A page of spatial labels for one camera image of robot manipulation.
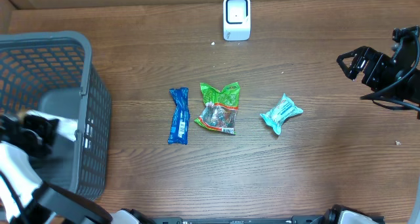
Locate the blue snack wrapper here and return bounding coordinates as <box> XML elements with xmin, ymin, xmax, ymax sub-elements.
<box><xmin>168</xmin><ymin>87</ymin><xmax>190</xmax><ymax>145</ymax></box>

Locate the green snack bag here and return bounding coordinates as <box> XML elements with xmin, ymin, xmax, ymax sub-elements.
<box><xmin>194</xmin><ymin>82</ymin><xmax>240</xmax><ymax>135</ymax></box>

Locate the white tube with gold cap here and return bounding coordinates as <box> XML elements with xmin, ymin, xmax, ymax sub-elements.
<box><xmin>17</xmin><ymin>110</ymin><xmax>78</xmax><ymax>142</ymax></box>

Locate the grey plastic basket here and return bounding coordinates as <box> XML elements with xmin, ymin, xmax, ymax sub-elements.
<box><xmin>1</xmin><ymin>31</ymin><xmax>112</xmax><ymax>200</ymax></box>

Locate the light blue tissue pack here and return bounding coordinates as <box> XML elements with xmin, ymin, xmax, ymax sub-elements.
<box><xmin>260</xmin><ymin>93</ymin><xmax>303</xmax><ymax>135</ymax></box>

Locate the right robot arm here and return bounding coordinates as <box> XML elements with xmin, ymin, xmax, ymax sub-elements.
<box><xmin>337</xmin><ymin>46</ymin><xmax>419</xmax><ymax>112</ymax></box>

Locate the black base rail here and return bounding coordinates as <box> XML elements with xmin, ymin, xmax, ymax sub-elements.
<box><xmin>111</xmin><ymin>204</ymin><xmax>387</xmax><ymax>224</ymax></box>

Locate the white barcode scanner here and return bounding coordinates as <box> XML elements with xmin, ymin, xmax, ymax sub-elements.
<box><xmin>223</xmin><ymin>0</ymin><xmax>251</xmax><ymax>41</ymax></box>

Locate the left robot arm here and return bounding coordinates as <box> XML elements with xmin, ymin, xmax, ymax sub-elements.
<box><xmin>1</xmin><ymin>110</ymin><xmax>148</xmax><ymax>224</ymax></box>

